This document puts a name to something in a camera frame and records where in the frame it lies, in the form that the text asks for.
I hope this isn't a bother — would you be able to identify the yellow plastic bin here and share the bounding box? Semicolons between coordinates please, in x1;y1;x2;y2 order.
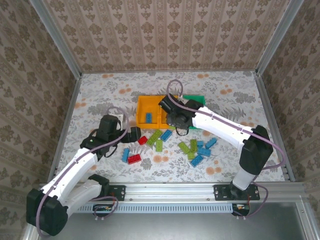
157;94;180;130
136;95;163;130

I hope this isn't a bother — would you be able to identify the green plastic bin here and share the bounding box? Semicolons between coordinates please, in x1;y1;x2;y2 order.
181;94;207;131

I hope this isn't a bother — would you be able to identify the black left connector box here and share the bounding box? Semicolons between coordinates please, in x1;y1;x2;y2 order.
92;203;113;217

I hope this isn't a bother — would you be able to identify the black connector box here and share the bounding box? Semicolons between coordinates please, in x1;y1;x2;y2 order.
92;203;113;217
231;202;251;216

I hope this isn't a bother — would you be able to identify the grey metal panel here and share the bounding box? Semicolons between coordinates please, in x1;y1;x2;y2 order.
57;202;310;240

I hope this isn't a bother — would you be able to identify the black right connector box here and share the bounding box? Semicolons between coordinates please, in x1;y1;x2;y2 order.
231;202;251;216

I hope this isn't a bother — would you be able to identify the thin black right cable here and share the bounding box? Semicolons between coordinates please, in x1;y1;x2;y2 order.
174;125;189;137

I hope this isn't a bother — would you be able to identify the thin black cable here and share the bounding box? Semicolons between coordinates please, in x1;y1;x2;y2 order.
174;125;189;137
103;141;119;159

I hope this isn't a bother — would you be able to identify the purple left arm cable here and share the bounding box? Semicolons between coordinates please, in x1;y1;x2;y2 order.
36;106;131;237

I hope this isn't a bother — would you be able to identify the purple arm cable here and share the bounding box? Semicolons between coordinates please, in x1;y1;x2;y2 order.
166;79;286;221
36;106;131;237

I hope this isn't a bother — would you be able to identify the thin black left cable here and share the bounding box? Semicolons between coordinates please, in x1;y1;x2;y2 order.
103;141;119;159

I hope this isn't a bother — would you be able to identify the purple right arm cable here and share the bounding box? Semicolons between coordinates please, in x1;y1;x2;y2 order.
166;79;286;221

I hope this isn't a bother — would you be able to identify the aluminium side rail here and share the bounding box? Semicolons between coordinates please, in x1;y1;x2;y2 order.
47;73;83;183
253;71;296;183

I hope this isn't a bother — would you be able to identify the thin aluminium rail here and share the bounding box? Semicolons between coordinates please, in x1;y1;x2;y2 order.
80;69;258;75

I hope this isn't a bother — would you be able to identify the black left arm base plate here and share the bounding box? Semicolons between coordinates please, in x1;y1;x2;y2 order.
98;184;126;202

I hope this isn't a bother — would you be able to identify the wide aluminium frame rail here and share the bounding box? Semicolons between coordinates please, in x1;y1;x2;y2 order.
37;181;310;201

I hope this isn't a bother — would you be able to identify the slotted grey cable duct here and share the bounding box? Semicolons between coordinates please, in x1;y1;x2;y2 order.
74;202;236;214

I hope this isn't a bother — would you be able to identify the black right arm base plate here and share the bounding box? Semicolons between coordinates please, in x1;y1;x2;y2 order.
213;184;261;202

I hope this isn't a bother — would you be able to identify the aluminium frame post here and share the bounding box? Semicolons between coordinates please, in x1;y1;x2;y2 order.
29;0;83;79
256;0;305;76

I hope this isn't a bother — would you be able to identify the aluminium panel edge rail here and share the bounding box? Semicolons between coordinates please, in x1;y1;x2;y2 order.
296;199;315;240

